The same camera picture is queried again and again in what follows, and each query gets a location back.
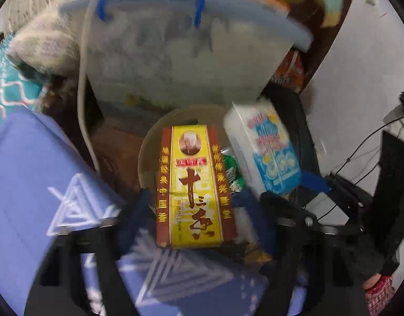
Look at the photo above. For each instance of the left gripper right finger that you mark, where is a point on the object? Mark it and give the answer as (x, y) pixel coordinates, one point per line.
(297, 241)

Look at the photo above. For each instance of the orange gift bag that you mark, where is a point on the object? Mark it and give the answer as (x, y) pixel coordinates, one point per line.
(290, 73)

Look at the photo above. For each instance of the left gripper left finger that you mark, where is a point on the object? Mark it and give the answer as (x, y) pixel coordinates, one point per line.
(79, 260)

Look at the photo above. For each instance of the white blue carton box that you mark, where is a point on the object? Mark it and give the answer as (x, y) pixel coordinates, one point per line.
(262, 148)

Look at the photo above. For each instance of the clear storage box blue lid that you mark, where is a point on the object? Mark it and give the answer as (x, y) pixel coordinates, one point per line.
(171, 53)

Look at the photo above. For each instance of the yellow red spice box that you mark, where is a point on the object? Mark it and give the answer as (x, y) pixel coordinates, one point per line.
(193, 198)

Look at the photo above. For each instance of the blue patterned table cloth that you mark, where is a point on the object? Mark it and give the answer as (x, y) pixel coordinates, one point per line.
(45, 186)

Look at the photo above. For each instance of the green snack wrapper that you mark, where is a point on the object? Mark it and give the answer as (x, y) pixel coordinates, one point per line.
(236, 181)

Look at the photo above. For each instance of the checkered folded quilt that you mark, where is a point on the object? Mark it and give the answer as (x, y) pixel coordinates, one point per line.
(48, 46)

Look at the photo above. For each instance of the person's right hand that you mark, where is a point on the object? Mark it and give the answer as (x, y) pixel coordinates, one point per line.
(378, 284)

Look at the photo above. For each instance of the teal patterned bed sheet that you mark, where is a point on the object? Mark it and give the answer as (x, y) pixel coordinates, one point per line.
(15, 89)

